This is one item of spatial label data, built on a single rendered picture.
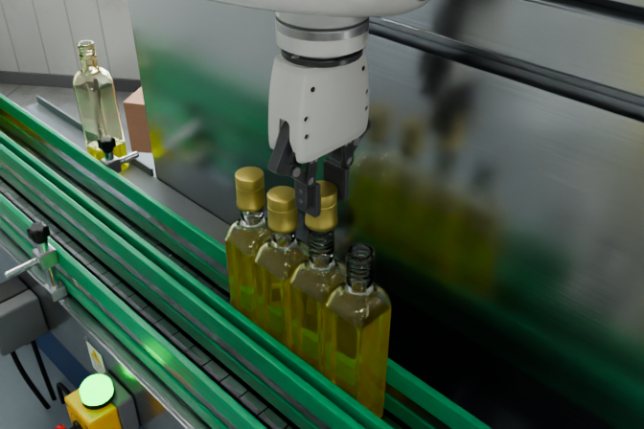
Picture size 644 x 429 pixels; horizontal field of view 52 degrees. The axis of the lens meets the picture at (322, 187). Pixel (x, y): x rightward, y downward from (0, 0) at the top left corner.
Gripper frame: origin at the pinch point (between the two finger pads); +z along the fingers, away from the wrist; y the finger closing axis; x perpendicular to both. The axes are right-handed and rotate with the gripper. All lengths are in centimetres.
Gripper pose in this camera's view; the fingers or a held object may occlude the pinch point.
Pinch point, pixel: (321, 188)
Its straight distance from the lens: 69.5
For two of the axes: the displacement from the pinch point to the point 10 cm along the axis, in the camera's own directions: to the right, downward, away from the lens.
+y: -7.0, 3.9, -6.0
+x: 7.1, 3.8, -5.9
